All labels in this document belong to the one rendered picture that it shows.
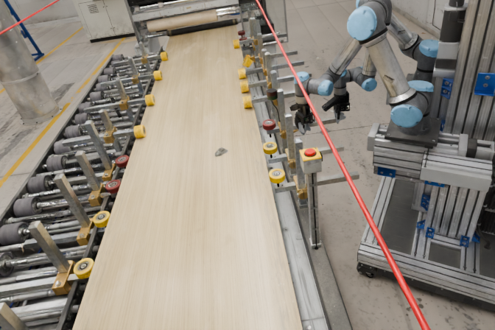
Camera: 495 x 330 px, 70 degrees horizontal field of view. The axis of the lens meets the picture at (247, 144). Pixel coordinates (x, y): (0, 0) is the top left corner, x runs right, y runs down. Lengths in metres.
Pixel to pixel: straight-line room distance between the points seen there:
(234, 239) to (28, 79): 4.35
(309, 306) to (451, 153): 0.93
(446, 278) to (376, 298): 0.41
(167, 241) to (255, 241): 0.38
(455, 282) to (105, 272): 1.75
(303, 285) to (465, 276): 0.98
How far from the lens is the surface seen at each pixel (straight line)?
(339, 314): 1.52
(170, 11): 4.25
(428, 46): 2.17
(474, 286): 2.30
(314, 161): 1.33
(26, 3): 12.23
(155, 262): 1.53
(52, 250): 1.67
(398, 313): 2.37
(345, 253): 2.57
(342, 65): 1.78
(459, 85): 1.88
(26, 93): 5.47
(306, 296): 1.65
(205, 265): 1.45
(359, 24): 1.50
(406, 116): 1.59
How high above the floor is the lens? 2.02
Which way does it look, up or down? 34 degrees down
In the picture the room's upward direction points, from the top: 10 degrees counter-clockwise
